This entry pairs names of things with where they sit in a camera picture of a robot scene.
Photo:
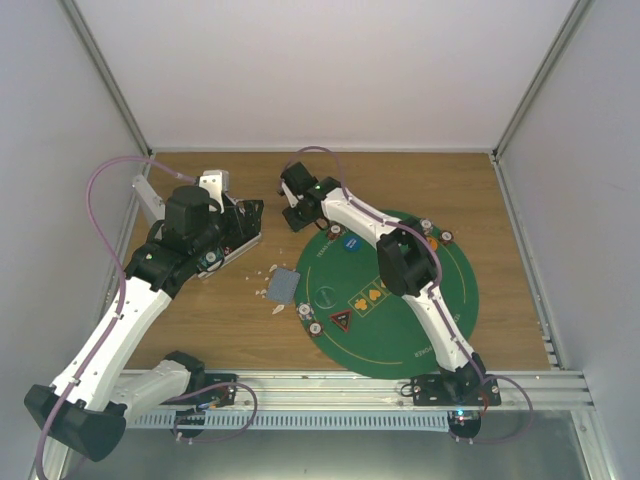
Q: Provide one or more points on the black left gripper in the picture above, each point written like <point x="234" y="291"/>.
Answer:
<point x="252" y="221"/>

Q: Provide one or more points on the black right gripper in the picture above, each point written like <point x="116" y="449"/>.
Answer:
<point x="296" y="224"/>

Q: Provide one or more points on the red 100 chip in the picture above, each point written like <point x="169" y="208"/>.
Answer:
<point x="334" y="231"/>
<point x="446" y="237"/>
<point x="315" y="329"/>

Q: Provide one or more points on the blue small blind button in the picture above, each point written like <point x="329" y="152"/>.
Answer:
<point x="351" y="243"/>

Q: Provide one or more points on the clear round dealer button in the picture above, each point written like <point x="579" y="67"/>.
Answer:
<point x="325" y="297"/>

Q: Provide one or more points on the blue orange chip stack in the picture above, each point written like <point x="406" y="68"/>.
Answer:
<point x="305" y="312"/>
<point x="426" y="226"/>

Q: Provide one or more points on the black red triangular all-in button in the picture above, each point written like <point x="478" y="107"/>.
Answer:
<point x="342" y="319"/>

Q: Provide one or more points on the orange big blind button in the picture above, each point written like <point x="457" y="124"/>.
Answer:
<point x="433" y="242"/>

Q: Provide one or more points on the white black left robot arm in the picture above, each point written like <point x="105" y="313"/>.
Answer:
<point x="84" y="408"/>

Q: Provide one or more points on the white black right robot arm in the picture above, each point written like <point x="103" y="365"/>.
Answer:
<point x="407" y="264"/>

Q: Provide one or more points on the silver aluminium poker case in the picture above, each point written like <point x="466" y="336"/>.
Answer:
<point x="154" y="210"/>

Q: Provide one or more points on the chip stack inside case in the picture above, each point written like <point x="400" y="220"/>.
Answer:
<point x="210" y="259"/>

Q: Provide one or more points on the blue playing card deck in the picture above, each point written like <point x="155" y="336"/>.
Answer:
<point x="282" y="286"/>

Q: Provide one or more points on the round green poker mat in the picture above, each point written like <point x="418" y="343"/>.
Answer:
<point x="385" y="339"/>

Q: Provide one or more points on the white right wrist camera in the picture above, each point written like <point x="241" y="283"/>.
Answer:
<point x="285" y="191"/>

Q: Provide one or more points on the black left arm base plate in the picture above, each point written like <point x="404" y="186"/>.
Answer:
<point x="212" y="389"/>

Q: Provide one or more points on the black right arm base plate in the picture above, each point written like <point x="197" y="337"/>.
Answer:
<point x="432" y="390"/>

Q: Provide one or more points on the grey slotted cable duct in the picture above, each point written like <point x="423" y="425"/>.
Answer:
<point x="319" y="420"/>

